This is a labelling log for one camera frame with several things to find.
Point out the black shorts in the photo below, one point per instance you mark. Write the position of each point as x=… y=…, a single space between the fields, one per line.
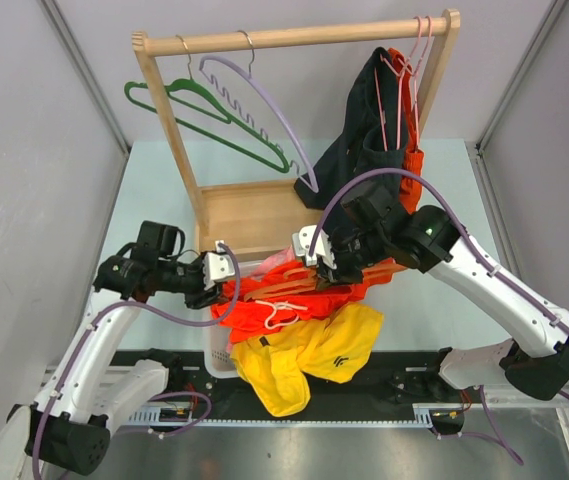
x=359 y=148

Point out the white plastic basket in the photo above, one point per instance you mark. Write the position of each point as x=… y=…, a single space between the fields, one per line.
x=216 y=338

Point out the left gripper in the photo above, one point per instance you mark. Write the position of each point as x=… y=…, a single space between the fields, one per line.
x=201 y=298

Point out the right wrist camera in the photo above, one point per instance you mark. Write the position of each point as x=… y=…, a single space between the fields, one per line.
x=312 y=246

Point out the pink patterned cloth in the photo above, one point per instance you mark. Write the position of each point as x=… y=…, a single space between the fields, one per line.
x=273 y=261

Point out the bright orange shorts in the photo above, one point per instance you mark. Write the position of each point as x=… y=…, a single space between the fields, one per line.
x=249 y=319

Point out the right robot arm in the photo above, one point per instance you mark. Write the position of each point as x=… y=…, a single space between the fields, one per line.
x=431 y=240

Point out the pink hanger with orange shorts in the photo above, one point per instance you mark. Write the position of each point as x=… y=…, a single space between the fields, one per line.
x=407 y=93

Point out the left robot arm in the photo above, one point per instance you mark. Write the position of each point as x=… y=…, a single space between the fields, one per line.
x=71 y=421

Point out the green hanger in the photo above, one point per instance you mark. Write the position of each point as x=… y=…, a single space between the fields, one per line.
x=195 y=107

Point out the orange plastic hanger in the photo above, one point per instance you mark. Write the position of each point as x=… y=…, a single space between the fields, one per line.
x=294 y=279

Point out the wooden clothes rack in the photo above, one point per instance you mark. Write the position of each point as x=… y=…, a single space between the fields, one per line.
x=258 y=218

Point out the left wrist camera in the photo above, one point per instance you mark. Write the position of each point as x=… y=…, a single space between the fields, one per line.
x=219 y=265

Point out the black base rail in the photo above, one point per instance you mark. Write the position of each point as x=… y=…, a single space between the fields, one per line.
x=392 y=387

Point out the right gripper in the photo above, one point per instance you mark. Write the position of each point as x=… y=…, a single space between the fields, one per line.
x=326 y=275

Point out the pink hanger with black shorts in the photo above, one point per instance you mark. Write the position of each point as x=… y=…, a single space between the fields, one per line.
x=382 y=110

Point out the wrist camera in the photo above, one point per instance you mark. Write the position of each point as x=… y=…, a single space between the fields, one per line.
x=312 y=246
x=219 y=265

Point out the yellow shorts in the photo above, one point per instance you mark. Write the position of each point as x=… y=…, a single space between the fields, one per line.
x=304 y=365

